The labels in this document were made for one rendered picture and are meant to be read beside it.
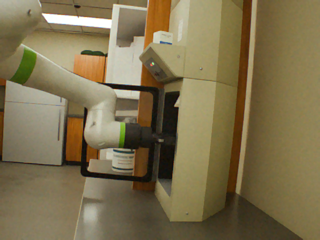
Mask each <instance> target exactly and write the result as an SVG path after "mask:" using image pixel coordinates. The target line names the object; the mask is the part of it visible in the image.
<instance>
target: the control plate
mask: <svg viewBox="0 0 320 240"><path fill-rule="evenodd" d="M151 64H152V65H151ZM145 65H146V66H147V68H148V69H149V70H150V71H151V73H152V74H153V76H154V73H155V71H156V72H160V71H161V73H159V74H158V75H159V76H158V75H157V76H155V77H156V79H157V80H159V79H162V78H165V77H167V75H166V74H165V73H164V72H163V71H162V69H161V68H160V67H159V66H158V64H157V63H156V62H155V61H154V60H153V59H152V57H151V58H150V59H149V60H148V61H147V62H146V63H145Z"/></svg>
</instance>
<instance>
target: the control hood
mask: <svg viewBox="0 0 320 240"><path fill-rule="evenodd" d="M185 51H186V48H185V47H183V46H175V45H165V44H160V43H150V44H149V45H148V47H147V48H146V49H145V50H144V51H143V53H142V54H141V55H140V56H139V60H140V61H141V62H142V63H143V64H144V65H145V63H146V62H147V61H148V60H149V59H150V58H151V57H152V59H153V60H154V61H155V62H156V63H157V64H158V66H159V67H160V68H161V69H162V71H163V72H164V73H165V74H166V75H167V77H165V78H162V79H159V80H157V79H156V77H155V76H153V74H152V73H151V71H150V70H149V69H148V68H147V66H146V65H145V66H146V68H147V69H148V71H149V72H150V73H151V75H152V76H153V77H154V78H155V79H156V80H157V81H158V82H162V83H165V82H168V81H172V80H175V79H178V78H182V77H183V75H184V68H185Z"/></svg>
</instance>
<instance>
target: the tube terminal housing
mask: <svg viewBox="0 0 320 240"><path fill-rule="evenodd" d="M242 14H243V11H242V10H241V9H240V8H239V7H237V5H236V4H235V3H234V2H232V1H231V0H181V1H180V2H179V3H178V4H177V5H176V7H175V8H174V9H173V11H172V12H171V13H170V22H169V32H170V33H173V42H172V45H175V46H183V47H185V48H186V51H185V68H184V75H183V77H182V78H178V79H175V80H172V81H168V82H165V83H164V89H165V94H168V95H180V96H179V109H178V121H177V133H178V140H177V152H176V155H175V154H174V164H173V176H172V183H171V194H170V197H169V196H168V195H167V193H166V191H165V190H164V188H163V187H162V185H161V184H160V182H158V172H157V182H156V183H155V192H154V194H155V196H156V197H157V199H158V200H159V202H160V204H161V206H162V207H163V209H164V211H165V213H166V215H167V217H168V219H169V220H170V222H183V221H188V222H202V221H204V220H205V219H206V218H208V217H210V216H212V215H214V214H215V213H217V212H219V211H220V210H222V209H224V208H225V202H226V192H227V182H228V179H229V170H230V159H231V148H232V142H233V131H234V121H235V110H236V104H237V87H238V76H239V60H240V49H241V34H242ZM182 18H183V28H182V39H181V40H180V41H179V42H178V26H179V21H180V20H181V19H182ZM165 94H164V100H165Z"/></svg>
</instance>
